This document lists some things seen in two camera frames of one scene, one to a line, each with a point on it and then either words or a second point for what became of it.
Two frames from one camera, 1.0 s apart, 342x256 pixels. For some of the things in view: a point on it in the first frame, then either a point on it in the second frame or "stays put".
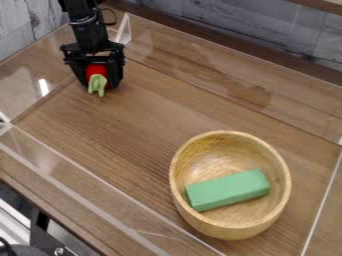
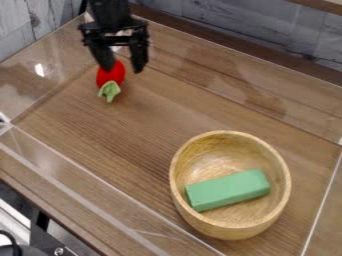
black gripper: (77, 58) -> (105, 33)
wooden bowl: (231, 184) stays put
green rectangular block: (211, 193) stays put
